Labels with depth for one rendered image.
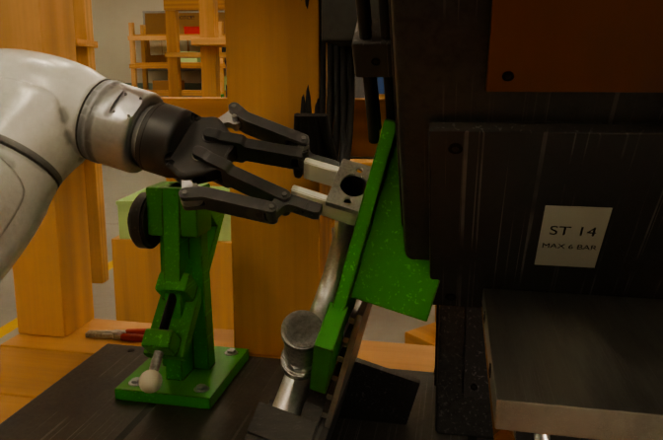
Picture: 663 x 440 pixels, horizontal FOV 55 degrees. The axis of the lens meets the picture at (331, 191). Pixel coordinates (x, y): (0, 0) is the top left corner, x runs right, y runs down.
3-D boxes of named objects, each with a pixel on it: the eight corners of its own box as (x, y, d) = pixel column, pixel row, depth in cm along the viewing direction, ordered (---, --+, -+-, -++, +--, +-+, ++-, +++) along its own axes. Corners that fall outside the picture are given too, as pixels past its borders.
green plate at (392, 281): (409, 380, 54) (484, 145, 50) (318, 348, 56) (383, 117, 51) (418, 328, 66) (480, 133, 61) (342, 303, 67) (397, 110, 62)
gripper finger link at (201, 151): (197, 142, 64) (189, 152, 63) (292, 187, 62) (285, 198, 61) (202, 164, 67) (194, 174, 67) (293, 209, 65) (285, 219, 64)
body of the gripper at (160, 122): (121, 143, 61) (208, 171, 60) (162, 83, 66) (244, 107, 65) (138, 185, 68) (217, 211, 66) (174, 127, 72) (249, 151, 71)
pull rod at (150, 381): (156, 399, 75) (154, 352, 74) (134, 396, 75) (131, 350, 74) (177, 377, 80) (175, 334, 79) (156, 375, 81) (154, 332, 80)
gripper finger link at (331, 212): (293, 183, 62) (290, 189, 62) (360, 205, 61) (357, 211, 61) (293, 199, 65) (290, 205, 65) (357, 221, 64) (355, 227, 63)
